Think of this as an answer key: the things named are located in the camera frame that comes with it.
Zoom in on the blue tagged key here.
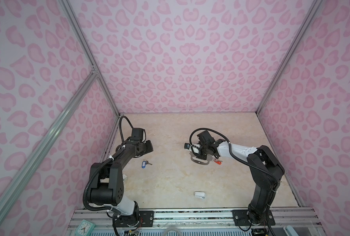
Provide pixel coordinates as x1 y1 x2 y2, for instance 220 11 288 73
142 160 152 169

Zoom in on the red tagged key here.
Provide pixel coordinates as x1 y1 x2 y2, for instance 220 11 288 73
212 158 222 165

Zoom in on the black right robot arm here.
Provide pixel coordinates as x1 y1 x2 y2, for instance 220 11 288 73
184 128 285 225

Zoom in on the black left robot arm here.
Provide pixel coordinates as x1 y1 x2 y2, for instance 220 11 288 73
82 128 153 227

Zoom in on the small white plastic object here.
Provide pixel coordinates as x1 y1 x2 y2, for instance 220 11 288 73
194 191 206 199

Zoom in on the teal alarm clock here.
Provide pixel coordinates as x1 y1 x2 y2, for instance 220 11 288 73
75 220 96 236

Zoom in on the teal box corner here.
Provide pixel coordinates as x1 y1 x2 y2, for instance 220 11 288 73
283 225 299 236

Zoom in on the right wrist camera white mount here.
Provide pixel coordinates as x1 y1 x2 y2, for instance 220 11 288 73
184 143 201 156

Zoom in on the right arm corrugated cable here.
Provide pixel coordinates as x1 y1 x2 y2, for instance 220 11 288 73
189 127 282 183

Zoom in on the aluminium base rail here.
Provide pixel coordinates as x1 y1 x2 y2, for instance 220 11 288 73
65 207 326 236

